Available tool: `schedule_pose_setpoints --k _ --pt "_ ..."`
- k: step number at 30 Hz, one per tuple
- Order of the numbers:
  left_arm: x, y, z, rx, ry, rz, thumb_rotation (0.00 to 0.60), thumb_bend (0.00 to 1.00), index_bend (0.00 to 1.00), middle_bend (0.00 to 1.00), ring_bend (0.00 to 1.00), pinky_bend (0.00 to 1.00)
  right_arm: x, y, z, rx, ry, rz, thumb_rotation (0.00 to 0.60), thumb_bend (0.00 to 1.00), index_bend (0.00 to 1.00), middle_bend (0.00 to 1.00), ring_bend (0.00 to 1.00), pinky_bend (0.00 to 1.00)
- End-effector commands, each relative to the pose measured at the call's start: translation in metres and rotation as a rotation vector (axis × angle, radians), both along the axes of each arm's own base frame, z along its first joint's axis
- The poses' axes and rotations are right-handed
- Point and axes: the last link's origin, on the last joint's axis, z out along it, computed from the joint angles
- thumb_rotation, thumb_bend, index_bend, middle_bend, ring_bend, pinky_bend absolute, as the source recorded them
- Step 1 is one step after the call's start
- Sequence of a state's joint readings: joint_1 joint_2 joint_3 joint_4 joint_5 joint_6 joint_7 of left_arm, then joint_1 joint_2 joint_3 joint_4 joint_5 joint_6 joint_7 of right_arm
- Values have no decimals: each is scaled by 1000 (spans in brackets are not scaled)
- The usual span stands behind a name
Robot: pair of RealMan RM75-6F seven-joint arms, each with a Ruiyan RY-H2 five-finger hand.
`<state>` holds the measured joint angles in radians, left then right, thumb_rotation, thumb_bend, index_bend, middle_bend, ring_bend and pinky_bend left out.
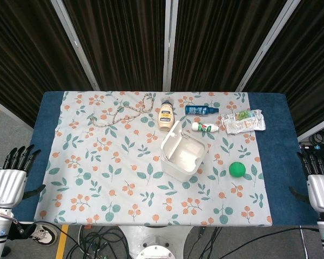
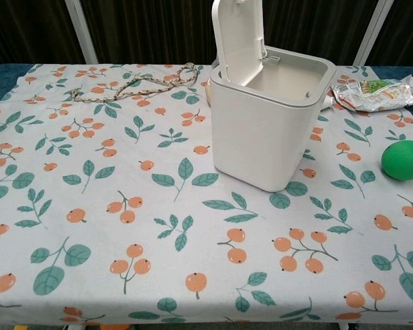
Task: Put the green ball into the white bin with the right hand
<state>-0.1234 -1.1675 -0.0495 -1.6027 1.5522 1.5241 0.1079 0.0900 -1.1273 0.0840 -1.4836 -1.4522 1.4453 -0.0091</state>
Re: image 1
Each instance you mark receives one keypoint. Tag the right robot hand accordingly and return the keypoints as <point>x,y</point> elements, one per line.
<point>319,186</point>

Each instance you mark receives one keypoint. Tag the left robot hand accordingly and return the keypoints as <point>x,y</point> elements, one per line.
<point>8,181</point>

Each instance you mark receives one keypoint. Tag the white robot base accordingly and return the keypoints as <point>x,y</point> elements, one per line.
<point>154,242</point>

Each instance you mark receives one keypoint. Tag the white plastic bin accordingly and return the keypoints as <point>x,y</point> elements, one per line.
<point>182,153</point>

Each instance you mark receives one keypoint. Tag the blue table cover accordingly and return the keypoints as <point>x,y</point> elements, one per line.
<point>275,151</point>

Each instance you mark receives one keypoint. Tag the white black sneaker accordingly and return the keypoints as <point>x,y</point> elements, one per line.
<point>44,234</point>

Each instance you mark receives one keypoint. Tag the green ball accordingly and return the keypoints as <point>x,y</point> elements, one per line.
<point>237,169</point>

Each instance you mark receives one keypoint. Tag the crumpled clear snack packet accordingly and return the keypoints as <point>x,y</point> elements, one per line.
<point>243,121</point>

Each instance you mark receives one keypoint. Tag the white green tube bottle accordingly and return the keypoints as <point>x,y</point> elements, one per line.
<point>204,127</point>

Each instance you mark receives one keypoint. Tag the blue spray bottle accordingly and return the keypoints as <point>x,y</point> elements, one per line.
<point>201,109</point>

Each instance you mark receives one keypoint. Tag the floral patterned tablecloth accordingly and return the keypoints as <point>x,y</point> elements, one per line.
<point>151,172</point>

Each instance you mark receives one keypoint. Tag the beige mayonnaise squeeze bottle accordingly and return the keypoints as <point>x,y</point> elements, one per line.
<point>166,116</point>

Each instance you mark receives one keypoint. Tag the dark folding screen partition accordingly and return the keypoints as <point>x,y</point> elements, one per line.
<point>162,43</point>

